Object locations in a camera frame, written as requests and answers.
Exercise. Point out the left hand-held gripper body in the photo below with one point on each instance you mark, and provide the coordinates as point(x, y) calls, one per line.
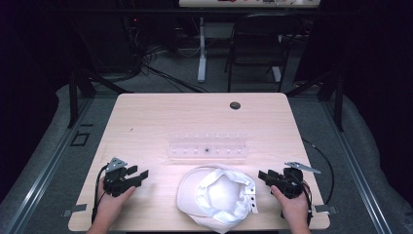
point(114, 183)

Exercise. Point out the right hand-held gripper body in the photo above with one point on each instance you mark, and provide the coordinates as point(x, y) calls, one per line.
point(290, 185)

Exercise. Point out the person's left hand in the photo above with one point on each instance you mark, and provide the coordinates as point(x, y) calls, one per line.
point(108, 208)

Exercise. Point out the person's right hand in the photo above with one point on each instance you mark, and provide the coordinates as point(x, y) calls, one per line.
point(295, 211)

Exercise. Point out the white baseball cap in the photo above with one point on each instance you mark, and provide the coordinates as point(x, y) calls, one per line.
point(217, 198)

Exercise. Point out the clear acrylic rack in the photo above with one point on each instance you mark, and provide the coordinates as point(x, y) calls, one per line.
point(207, 150)

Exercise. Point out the black metal stand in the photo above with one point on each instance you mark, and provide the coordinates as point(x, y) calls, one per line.
point(78, 91)
point(334, 94)

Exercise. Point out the black folding chair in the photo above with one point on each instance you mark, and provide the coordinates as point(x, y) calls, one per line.
point(259, 48)

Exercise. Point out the white desk leg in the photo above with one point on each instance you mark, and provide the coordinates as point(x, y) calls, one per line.
point(202, 55)

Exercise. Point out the white desk top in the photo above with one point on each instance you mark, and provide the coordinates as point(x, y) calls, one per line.
point(248, 3)

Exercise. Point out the grey metal table bracket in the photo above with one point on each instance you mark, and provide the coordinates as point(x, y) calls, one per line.
point(325, 209)
point(75, 209)

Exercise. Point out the aluminium floor rail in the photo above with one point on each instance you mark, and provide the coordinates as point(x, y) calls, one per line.
point(42, 169)
point(355, 169)

